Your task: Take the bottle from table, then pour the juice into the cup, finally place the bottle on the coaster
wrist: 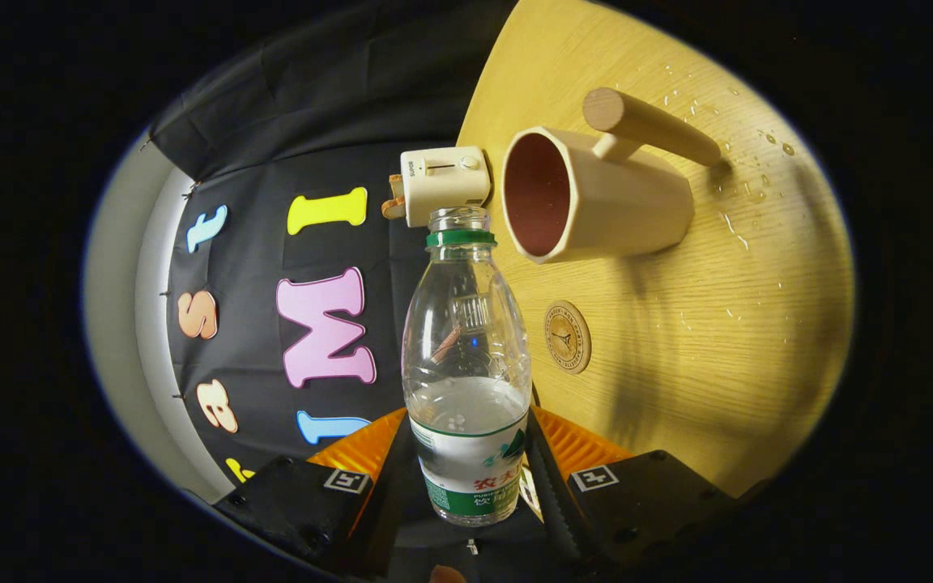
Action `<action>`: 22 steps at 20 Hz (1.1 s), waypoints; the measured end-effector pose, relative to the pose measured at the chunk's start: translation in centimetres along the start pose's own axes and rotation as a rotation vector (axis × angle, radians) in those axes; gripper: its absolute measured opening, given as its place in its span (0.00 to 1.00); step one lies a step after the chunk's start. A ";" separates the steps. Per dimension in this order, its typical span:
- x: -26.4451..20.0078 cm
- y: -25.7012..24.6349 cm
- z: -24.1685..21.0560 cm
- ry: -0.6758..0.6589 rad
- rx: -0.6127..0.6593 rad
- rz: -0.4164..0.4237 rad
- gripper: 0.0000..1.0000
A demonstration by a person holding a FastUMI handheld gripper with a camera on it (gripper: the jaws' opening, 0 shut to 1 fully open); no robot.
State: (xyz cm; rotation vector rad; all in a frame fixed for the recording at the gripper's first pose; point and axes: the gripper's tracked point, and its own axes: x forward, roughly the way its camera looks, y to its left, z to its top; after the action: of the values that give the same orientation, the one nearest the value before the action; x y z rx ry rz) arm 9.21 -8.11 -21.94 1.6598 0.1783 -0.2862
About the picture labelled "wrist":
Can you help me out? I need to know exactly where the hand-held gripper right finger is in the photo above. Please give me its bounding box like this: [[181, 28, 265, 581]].
[[519, 405, 747, 568]]

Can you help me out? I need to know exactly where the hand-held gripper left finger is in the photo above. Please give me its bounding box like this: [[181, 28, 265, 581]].
[[211, 407, 435, 580]]

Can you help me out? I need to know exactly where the clear plastic juice bottle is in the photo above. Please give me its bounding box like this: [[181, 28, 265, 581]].
[[401, 206, 532, 527]]

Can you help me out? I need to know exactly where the round wooden coaster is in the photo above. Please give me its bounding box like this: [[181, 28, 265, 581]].
[[544, 300, 592, 375]]

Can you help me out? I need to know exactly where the beige cup with wooden handle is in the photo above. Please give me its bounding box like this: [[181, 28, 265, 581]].
[[501, 87, 722, 265]]

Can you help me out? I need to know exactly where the wooden table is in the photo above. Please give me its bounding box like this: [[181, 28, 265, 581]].
[[457, 0, 854, 499]]

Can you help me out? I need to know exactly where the cream toaster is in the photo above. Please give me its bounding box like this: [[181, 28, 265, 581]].
[[399, 146, 492, 228]]

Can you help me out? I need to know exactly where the black backdrop cloth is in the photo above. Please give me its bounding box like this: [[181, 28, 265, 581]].
[[147, 0, 516, 487]]

